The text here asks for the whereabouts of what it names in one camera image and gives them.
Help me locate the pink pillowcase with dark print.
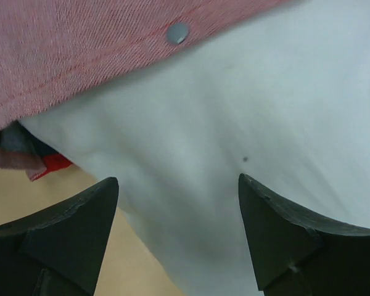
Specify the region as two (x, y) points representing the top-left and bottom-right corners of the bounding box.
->
(0, 1), (280, 180)

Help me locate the white pillow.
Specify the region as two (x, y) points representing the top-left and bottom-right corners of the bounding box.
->
(21, 1), (370, 295)

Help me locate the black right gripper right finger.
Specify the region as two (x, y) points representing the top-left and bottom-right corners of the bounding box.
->
(238, 175), (370, 296)

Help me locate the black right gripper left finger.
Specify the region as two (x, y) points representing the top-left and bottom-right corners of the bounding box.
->
(0, 177), (118, 295)

